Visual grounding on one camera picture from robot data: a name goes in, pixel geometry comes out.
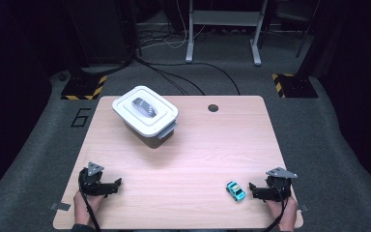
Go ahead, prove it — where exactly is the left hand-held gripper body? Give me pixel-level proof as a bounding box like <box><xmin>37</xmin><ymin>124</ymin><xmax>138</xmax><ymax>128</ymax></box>
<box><xmin>78</xmin><ymin>161</ymin><xmax>105</xmax><ymax>196</ymax></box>

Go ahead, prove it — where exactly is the black striped base plate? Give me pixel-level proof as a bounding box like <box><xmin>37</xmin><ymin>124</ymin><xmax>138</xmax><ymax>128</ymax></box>
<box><xmin>271</xmin><ymin>72</ymin><xmax>319</xmax><ymax>99</ymax></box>
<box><xmin>60</xmin><ymin>74</ymin><xmax>108</xmax><ymax>101</ymax></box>

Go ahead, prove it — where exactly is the black floor cable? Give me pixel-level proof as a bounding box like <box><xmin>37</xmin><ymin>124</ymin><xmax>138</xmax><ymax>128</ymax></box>
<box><xmin>134</xmin><ymin>57</ymin><xmax>242</xmax><ymax>97</ymax></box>

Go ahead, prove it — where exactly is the white floor cable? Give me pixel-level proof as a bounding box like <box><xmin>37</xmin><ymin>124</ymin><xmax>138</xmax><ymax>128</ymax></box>
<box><xmin>139</xmin><ymin>0</ymin><xmax>207</xmax><ymax>50</ymax></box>

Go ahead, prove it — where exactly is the transparent brown storage box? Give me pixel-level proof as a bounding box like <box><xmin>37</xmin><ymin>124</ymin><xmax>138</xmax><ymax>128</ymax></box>
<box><xmin>122</xmin><ymin>120</ymin><xmax>179</xmax><ymax>150</ymax></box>

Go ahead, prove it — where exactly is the white box lid grey handle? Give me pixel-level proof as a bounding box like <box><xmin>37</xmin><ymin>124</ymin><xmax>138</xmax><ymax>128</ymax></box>
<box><xmin>111</xmin><ymin>85</ymin><xmax>179</xmax><ymax>139</ymax></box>

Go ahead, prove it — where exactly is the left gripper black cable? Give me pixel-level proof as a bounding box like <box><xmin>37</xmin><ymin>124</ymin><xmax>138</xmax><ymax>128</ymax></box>
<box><xmin>77</xmin><ymin>168</ymin><xmax>102</xmax><ymax>232</ymax></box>

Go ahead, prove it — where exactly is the person's left hand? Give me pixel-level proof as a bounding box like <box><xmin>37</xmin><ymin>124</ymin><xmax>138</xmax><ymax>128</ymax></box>
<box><xmin>72</xmin><ymin>192</ymin><xmax>105</xmax><ymax>225</ymax></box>

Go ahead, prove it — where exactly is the black upright post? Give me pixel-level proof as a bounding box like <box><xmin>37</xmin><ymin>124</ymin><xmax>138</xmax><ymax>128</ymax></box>
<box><xmin>298</xmin><ymin>0</ymin><xmax>334</xmax><ymax>80</ymax></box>

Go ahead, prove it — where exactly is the blue toy car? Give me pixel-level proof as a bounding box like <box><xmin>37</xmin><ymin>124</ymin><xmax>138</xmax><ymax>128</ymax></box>
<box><xmin>225</xmin><ymin>180</ymin><xmax>247</xmax><ymax>202</ymax></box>

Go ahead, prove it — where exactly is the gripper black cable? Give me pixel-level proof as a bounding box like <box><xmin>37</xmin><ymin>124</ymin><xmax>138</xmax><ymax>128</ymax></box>
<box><xmin>264</xmin><ymin>178</ymin><xmax>292</xmax><ymax>232</ymax></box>
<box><xmin>77</xmin><ymin>168</ymin><xmax>102</xmax><ymax>232</ymax></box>

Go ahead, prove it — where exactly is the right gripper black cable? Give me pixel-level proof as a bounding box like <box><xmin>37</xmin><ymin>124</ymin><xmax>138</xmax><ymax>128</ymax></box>
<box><xmin>264</xmin><ymin>178</ymin><xmax>292</xmax><ymax>232</ymax></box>

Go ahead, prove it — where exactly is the person's right hand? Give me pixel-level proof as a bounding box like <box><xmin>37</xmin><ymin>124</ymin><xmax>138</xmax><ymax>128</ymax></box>
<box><xmin>265</xmin><ymin>196</ymin><xmax>299</xmax><ymax>231</ymax></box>

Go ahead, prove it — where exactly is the white metal stand frame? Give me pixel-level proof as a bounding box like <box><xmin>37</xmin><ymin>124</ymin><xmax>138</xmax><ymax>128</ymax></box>
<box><xmin>185</xmin><ymin>0</ymin><xmax>269</xmax><ymax>67</ymax></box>

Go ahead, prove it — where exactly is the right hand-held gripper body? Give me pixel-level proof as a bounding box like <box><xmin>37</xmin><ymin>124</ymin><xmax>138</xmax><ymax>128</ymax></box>
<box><xmin>265</xmin><ymin>166</ymin><xmax>299</xmax><ymax>202</ymax></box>

